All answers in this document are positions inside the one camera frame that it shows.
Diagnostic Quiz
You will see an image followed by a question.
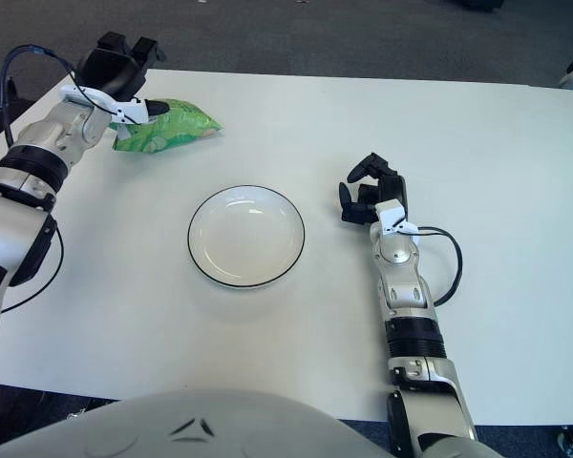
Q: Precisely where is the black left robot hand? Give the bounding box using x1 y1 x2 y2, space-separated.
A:
74 31 171 118

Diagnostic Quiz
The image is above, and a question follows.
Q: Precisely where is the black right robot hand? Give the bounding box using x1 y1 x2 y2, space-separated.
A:
338 152 408 224

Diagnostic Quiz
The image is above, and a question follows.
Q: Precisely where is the green snack bag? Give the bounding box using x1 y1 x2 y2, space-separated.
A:
112 97 223 155

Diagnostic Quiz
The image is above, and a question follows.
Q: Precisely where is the white plate with black rim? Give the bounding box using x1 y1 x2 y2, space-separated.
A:
187 184 307 290

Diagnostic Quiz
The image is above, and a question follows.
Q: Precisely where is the dark bulky background object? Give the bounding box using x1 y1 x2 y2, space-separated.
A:
446 0 505 13

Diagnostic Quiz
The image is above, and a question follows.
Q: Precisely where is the grey robot torso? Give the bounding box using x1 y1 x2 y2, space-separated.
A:
0 386 388 458

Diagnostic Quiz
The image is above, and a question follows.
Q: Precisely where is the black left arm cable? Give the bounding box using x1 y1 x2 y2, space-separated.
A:
0 44 85 314

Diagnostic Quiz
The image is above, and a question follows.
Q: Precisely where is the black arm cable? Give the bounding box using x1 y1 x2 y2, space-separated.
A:
0 44 85 314
410 226 463 306

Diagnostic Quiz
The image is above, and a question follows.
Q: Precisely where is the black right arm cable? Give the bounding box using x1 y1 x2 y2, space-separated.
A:
410 226 463 306

